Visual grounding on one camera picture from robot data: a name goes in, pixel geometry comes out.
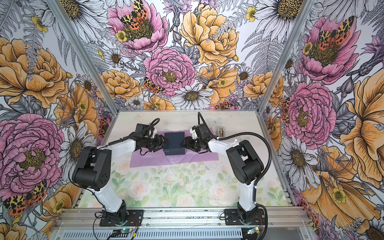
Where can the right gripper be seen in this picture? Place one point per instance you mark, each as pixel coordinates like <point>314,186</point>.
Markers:
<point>188,141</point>

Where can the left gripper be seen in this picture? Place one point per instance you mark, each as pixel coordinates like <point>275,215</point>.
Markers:
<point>156,148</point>

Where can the dark navy gift box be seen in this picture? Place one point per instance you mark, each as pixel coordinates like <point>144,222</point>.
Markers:
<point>173,147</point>

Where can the purple wrapping paper sheet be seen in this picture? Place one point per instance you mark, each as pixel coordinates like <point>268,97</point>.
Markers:
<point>159,158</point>

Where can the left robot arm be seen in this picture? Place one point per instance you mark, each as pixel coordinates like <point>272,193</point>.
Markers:
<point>93,168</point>

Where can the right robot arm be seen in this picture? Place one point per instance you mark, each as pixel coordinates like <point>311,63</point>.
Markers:
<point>245,162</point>

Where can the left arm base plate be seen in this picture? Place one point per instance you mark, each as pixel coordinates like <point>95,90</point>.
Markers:
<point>127,218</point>

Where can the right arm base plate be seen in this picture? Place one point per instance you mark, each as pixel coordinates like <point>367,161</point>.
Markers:
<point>237,217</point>

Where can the aluminium front rail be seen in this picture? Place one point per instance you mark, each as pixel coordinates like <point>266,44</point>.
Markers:
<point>220,223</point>

